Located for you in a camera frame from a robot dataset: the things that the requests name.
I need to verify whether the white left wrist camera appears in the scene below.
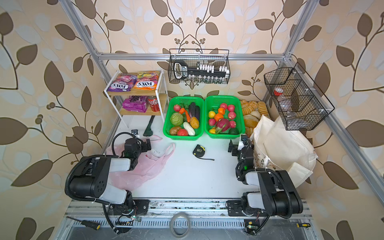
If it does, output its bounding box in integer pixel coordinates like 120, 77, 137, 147
131, 129, 140, 137

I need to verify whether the white radish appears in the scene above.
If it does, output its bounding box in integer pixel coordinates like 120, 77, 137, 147
183, 122, 196, 136

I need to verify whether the yellow potato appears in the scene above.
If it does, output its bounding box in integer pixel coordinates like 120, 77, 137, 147
190, 117, 200, 129

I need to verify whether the green plastic basket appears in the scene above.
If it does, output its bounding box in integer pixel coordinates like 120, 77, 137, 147
204, 96, 246, 139
163, 97, 205, 141

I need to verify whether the left green plastic basket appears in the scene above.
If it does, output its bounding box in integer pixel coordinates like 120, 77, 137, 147
163, 97, 205, 141

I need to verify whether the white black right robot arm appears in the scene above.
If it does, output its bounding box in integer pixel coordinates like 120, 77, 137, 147
226, 135, 304, 219

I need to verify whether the cream canvas tote bag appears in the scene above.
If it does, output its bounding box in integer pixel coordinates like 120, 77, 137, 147
251, 116, 318, 188

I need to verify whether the pink dragon fruit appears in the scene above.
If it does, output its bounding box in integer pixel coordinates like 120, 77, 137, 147
216, 119, 231, 134

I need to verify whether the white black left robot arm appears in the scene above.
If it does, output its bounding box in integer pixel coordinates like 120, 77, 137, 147
65, 133, 152, 235

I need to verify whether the roll of clear tape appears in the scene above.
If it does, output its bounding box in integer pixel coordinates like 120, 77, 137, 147
169, 212, 191, 239

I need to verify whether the red cola can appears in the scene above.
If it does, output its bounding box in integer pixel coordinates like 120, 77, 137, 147
148, 96, 160, 112

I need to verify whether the black wire basket back wall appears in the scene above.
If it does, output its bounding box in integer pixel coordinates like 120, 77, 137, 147
168, 48, 231, 85

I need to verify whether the tray of bread rolls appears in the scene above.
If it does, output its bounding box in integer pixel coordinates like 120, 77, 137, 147
241, 100, 270, 137

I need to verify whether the pink plastic bag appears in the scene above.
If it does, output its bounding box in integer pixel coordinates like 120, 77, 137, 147
108, 143, 176, 192

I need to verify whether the dark green scraper tool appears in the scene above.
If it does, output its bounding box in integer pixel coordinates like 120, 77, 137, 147
143, 116, 155, 137

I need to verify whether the red tomato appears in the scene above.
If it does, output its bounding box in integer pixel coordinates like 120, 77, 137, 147
177, 129, 189, 136

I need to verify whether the black yellow tape measure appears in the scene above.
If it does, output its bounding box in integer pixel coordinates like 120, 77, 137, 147
193, 145, 214, 161

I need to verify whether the dark purple eggplant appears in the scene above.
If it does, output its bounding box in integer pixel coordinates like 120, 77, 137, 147
189, 103, 201, 121

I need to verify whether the small yellow screwdriver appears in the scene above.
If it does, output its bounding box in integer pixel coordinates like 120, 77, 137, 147
296, 223, 311, 228

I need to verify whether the black wire basket right wall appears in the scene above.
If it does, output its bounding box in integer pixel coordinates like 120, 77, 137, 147
264, 63, 335, 131

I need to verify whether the green cabbage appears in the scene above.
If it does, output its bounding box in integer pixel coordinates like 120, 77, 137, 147
170, 112, 184, 127

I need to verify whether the right green plastic basket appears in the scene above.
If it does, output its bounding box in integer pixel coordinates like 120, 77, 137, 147
204, 96, 246, 139

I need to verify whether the purple Fox's candy bag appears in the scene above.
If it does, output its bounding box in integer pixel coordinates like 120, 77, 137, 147
107, 74, 137, 93

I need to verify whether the orange Fox's candy bag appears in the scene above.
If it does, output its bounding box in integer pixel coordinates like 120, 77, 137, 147
134, 71, 161, 91

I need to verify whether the black wire basket wall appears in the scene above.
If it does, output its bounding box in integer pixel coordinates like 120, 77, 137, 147
264, 63, 335, 131
168, 48, 231, 85

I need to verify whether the red capped plastic bottle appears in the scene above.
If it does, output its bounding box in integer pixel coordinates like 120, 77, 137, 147
274, 87, 286, 102

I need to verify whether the orange fruit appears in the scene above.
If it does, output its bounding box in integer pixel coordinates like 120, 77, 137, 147
218, 107, 226, 115

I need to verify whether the black yellow screwdriver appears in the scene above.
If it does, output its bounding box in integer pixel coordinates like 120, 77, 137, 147
66, 216, 101, 230

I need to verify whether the purple snack packet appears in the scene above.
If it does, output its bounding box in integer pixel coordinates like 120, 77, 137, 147
123, 96, 148, 113

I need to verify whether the orange carrot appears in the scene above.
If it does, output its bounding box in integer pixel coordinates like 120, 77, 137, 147
179, 108, 191, 123

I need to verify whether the white wooden two-tier shelf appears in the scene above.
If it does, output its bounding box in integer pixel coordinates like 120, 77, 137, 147
104, 70, 170, 129

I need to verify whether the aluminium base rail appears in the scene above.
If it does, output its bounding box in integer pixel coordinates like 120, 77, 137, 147
53, 198, 322, 240

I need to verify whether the brown potato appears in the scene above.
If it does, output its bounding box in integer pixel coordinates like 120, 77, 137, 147
169, 126, 181, 136

